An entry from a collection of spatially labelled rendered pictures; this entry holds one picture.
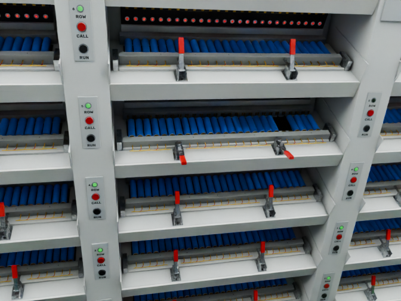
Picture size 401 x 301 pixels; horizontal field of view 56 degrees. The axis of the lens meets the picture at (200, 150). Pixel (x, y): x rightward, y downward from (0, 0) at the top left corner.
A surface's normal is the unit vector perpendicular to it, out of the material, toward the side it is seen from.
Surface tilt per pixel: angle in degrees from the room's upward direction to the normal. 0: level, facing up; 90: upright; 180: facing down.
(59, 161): 19
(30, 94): 109
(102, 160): 90
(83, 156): 90
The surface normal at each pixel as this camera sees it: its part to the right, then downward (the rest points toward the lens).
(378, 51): 0.20, 0.43
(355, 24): -0.98, 0.04
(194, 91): 0.18, 0.70
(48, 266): 0.11, -0.71
